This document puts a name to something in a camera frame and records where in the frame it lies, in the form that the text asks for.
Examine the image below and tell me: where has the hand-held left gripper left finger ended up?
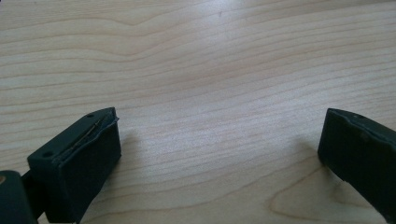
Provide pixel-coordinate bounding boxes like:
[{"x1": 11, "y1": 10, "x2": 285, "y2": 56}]
[{"x1": 26, "y1": 106, "x2": 122, "y2": 224}]

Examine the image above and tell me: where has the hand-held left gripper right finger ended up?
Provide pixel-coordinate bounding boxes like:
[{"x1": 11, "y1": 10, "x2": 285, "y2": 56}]
[{"x1": 317, "y1": 107, "x2": 396, "y2": 224}]

